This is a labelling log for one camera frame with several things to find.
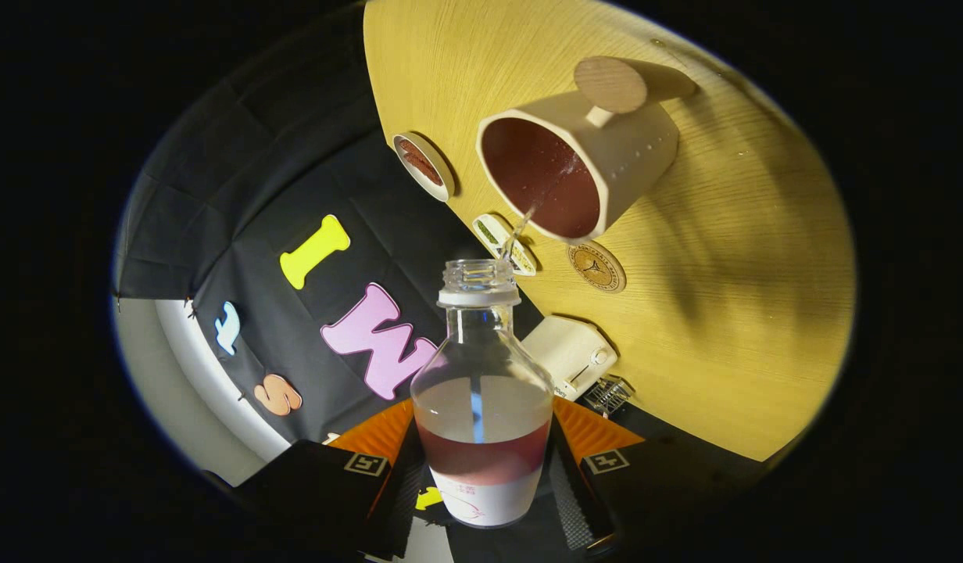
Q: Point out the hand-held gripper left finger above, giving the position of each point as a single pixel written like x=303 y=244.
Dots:
x=395 y=500

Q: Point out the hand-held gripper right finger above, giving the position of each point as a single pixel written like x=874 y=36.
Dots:
x=567 y=500

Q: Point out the clear juice bottle red label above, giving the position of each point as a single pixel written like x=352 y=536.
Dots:
x=481 y=461

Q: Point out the round cork coaster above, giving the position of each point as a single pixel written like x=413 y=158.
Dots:
x=596 y=267

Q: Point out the white toaster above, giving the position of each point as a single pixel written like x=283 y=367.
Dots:
x=563 y=348

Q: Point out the wooden table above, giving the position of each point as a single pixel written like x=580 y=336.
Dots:
x=724 y=274

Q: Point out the white divided bean dish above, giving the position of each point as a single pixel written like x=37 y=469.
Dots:
x=489 y=231

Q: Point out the white oval plate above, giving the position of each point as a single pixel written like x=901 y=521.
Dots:
x=442 y=184

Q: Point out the red sausage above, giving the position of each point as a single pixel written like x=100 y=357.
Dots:
x=420 y=162

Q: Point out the black backdrop cloth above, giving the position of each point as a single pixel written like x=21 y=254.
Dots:
x=294 y=156

